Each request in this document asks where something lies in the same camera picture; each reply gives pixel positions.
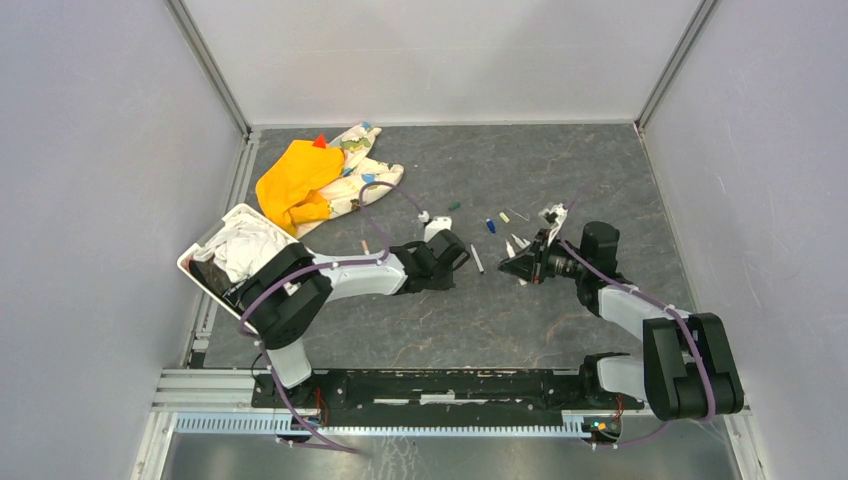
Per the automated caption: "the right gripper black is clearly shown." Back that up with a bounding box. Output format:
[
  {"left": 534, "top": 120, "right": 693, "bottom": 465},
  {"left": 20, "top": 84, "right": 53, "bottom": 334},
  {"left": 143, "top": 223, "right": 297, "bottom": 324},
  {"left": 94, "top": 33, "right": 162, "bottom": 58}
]
[{"left": 498, "top": 228, "right": 589, "bottom": 284}]

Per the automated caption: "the white pen yellow tip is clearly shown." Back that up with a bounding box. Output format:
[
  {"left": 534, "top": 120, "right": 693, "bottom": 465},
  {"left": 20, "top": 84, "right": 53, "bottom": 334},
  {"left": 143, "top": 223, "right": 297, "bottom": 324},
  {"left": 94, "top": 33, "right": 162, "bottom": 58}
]
[{"left": 512, "top": 234, "right": 530, "bottom": 249}]

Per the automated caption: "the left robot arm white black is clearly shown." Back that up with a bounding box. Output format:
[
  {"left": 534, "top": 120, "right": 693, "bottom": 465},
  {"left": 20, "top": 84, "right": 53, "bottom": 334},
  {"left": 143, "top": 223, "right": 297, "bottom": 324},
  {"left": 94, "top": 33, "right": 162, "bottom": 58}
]
[{"left": 240, "top": 229, "right": 471, "bottom": 408}]

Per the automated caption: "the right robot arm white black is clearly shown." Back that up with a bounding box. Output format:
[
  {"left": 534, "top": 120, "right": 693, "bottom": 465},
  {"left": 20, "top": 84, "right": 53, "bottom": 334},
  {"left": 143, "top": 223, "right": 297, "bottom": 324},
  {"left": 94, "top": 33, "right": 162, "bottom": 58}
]
[{"left": 498, "top": 221, "right": 745, "bottom": 421}]

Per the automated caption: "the cream patterned cloth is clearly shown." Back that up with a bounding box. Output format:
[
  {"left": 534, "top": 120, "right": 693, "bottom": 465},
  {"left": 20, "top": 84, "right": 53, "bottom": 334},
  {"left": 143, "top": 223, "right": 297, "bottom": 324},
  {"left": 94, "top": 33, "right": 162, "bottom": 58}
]
[{"left": 293, "top": 122, "right": 405, "bottom": 239}]

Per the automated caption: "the yellow orange cloth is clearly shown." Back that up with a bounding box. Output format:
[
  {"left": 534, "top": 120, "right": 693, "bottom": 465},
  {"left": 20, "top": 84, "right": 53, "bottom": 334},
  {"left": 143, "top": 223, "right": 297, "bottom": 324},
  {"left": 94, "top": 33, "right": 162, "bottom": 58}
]
[{"left": 255, "top": 135, "right": 345, "bottom": 236}]

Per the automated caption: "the white laundry basket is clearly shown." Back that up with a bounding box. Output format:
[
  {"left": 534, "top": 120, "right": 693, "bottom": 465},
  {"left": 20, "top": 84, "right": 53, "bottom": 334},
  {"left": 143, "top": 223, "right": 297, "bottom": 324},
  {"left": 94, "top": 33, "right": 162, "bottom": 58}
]
[{"left": 177, "top": 203, "right": 297, "bottom": 317}]

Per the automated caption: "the white cloth in basket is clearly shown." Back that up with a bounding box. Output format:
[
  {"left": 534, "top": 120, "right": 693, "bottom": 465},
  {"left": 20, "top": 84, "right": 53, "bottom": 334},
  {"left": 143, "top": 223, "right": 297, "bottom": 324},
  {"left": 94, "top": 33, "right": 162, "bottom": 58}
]
[{"left": 190, "top": 206, "right": 297, "bottom": 282}]

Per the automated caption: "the black garment in basket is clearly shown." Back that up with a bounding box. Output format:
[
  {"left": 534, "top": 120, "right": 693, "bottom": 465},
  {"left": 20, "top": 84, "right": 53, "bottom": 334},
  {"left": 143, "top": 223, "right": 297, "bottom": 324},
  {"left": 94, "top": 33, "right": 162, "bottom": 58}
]
[{"left": 188, "top": 260, "right": 245, "bottom": 315}]

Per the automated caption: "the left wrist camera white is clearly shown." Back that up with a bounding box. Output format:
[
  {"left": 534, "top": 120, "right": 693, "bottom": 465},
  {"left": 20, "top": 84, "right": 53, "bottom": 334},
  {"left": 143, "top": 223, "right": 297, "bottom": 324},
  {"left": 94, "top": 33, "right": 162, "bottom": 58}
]
[{"left": 423, "top": 216, "right": 452, "bottom": 242}]

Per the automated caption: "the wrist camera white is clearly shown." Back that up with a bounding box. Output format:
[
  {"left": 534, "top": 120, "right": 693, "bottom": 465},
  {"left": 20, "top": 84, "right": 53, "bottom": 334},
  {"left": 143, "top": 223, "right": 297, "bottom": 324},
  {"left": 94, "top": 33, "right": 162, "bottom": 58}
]
[
  {"left": 423, "top": 216, "right": 452, "bottom": 242},
  {"left": 538, "top": 203, "right": 569, "bottom": 243}
]

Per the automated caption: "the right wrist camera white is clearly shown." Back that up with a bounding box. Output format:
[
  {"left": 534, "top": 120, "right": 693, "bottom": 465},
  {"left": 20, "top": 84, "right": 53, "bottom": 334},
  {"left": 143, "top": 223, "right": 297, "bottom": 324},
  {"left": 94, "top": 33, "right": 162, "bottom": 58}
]
[{"left": 538, "top": 203, "right": 569, "bottom": 243}]

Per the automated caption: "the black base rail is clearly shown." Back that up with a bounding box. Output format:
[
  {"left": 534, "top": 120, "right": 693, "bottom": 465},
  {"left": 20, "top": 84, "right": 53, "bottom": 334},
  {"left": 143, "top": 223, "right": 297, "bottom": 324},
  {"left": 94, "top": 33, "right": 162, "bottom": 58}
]
[{"left": 251, "top": 369, "right": 644, "bottom": 427}]

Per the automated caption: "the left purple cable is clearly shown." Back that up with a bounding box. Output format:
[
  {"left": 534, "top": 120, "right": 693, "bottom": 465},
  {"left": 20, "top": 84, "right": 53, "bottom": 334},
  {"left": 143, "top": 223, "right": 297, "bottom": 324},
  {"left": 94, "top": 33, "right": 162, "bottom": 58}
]
[{"left": 238, "top": 180, "right": 429, "bottom": 455}]

